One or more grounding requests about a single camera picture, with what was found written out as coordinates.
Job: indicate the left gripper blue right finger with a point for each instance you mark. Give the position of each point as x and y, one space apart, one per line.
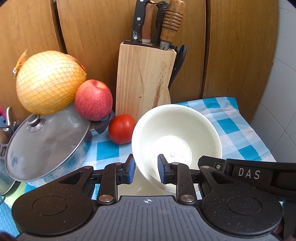
181 176

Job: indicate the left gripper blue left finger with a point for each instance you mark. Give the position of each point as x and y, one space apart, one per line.
112 176

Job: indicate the cream bowl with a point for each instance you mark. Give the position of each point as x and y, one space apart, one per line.
145 187
129 189
180 133

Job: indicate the red tomato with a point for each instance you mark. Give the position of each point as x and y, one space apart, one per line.
121 129

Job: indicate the blue checked tablecloth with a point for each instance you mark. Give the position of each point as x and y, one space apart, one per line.
226 209

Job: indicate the steel pan with glass lid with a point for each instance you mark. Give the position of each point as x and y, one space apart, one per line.
46 147

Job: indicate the red apple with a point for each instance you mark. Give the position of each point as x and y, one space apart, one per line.
93 100

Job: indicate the wooden knife block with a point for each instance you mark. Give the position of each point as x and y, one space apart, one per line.
143 76

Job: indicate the steel kettle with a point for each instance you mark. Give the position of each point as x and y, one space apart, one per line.
8 184

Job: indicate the yellow pomelo in net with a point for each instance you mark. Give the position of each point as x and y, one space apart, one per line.
47 82

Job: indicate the black riveted knife handle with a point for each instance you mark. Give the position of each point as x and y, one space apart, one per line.
138 20

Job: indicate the brown knife handle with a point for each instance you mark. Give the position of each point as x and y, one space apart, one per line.
146 29

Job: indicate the ribbed wooden knife handle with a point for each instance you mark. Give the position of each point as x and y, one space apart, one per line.
171 23

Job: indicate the black sharpening steel handle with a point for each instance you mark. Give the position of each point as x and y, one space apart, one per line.
162 8

